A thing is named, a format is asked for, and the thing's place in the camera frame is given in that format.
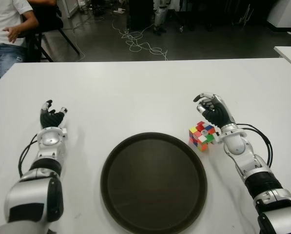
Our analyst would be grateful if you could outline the dark brown round plate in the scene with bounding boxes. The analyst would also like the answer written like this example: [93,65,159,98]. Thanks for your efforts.
[100,132,208,234]

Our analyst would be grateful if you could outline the tangled white floor cable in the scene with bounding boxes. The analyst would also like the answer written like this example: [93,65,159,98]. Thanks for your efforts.
[111,18,169,61]

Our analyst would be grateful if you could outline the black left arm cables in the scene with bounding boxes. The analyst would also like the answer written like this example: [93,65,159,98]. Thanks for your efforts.
[18,133,39,178]

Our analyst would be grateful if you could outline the multicoloured Rubik's cube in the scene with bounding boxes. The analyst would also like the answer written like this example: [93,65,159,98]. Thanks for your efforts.
[189,121,216,152]

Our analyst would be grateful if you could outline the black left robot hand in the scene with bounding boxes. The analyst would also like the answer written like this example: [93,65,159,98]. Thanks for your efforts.
[39,99,68,129]

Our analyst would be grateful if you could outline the thin white floor cable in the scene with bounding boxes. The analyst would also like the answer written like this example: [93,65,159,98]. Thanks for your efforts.
[71,19,107,61]

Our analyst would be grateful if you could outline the black chair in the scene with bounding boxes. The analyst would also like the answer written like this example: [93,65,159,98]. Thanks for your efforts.
[18,24,80,63]

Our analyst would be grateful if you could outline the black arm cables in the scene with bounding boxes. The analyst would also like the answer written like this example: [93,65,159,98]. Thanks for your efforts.
[236,123,274,169]
[18,133,39,178]

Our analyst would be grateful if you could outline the white machine housing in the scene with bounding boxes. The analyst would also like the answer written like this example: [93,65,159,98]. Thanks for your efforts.
[266,0,291,32]

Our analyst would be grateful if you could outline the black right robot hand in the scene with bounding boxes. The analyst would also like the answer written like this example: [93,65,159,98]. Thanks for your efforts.
[193,92,236,129]

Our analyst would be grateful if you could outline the black cabinet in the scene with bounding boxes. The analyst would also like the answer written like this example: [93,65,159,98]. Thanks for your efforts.
[127,0,155,31]

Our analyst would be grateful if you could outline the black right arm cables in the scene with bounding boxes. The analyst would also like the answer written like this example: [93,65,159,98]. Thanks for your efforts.
[236,123,274,169]

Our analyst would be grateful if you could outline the silver humanoid robot legs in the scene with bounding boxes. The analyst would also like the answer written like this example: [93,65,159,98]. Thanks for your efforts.
[153,0,169,35]

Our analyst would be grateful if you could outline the white cabinet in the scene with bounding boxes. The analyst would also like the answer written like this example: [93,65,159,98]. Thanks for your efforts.
[56,0,79,18]

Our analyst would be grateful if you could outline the person in white shirt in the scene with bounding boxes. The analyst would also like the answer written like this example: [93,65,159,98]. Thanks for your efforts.
[0,0,40,78]

